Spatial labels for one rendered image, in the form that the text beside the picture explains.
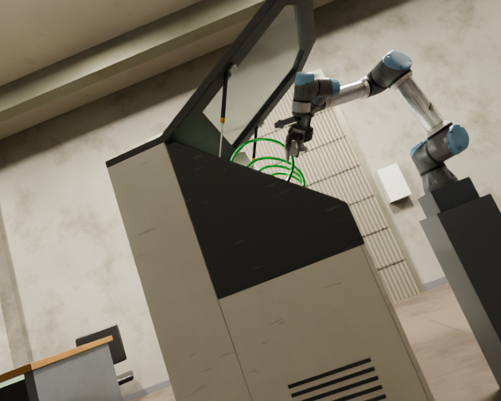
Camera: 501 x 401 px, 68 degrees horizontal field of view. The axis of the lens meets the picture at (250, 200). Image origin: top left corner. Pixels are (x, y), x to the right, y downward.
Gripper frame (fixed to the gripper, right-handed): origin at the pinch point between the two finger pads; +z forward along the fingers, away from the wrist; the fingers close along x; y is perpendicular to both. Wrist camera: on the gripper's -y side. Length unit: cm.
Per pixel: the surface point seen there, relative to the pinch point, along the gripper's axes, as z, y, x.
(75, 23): -41, -374, 117
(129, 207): 20, -42, -54
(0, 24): -36, -402, 47
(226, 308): 45, 9, -51
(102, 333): 221, -181, -2
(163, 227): 25, -25, -51
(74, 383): 120, -65, -80
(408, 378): 51, 72, -31
